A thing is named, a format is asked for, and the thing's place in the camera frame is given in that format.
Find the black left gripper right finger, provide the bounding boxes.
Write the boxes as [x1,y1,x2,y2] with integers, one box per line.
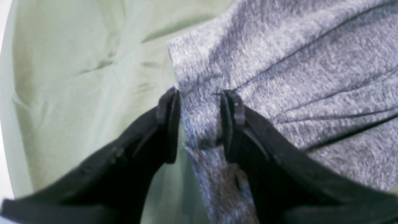
[220,90,398,224]

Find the green table cloth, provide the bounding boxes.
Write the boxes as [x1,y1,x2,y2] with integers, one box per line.
[1,0,237,224]

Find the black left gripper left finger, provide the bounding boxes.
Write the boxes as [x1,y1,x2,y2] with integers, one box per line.
[1,87,180,224]

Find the grey T-shirt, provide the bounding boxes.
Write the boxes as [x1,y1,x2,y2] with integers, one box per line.
[168,0,398,224]

